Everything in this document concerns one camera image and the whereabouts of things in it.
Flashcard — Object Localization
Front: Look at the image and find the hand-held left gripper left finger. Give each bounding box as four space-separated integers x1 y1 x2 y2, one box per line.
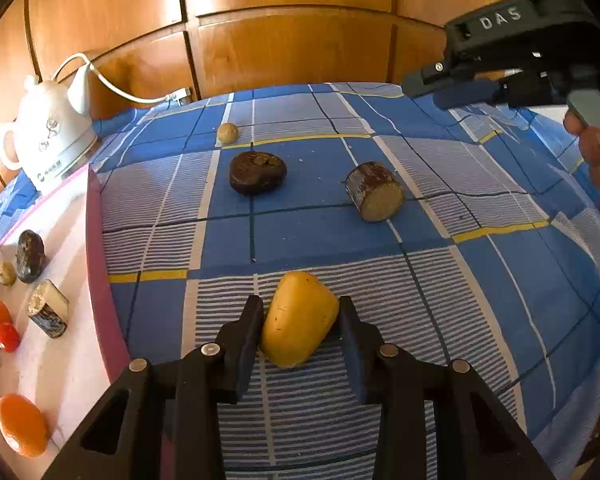
42 294 265 480

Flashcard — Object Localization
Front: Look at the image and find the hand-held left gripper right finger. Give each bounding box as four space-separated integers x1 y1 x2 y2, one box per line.
338 296 556 480

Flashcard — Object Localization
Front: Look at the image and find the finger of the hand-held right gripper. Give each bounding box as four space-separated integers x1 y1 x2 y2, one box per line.
401 57 526 98
434 71 567 110

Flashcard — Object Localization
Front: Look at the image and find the yellow fruit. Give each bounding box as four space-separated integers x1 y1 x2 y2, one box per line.
260 271 341 369

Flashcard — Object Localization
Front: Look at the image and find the pink-edged white tray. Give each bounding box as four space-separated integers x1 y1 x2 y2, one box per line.
0 165 181 480

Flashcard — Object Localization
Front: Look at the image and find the large orange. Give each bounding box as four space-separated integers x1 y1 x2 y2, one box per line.
0 393 50 459

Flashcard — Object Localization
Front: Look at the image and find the red tomato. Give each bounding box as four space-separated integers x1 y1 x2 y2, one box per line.
0 322 22 353

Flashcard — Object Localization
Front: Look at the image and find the person's right hand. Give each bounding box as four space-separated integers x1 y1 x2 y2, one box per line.
563 110 600 218

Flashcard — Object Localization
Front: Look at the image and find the blue plaid tablecloth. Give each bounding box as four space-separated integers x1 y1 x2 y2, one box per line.
0 82 600 480

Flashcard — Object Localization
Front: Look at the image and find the cut brown cylinder fruit piece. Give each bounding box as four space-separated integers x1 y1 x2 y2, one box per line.
345 161 405 223

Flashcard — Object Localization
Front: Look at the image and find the wooden cabinet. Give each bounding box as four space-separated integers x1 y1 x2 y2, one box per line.
0 0 512 211

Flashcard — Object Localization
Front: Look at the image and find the dark brown lumpy fruit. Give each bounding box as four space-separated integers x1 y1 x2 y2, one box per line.
229 151 288 196

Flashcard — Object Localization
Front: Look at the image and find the cut tan fruit piece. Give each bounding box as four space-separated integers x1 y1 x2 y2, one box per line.
27 280 70 340

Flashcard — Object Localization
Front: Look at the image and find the dark brown oval fruit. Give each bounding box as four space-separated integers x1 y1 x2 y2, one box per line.
15 229 47 284

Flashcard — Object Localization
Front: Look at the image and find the white electric kettle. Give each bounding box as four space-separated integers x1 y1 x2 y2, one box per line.
0 66 99 194

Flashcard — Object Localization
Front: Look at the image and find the white power cable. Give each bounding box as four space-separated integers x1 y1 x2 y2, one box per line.
50 52 175 106

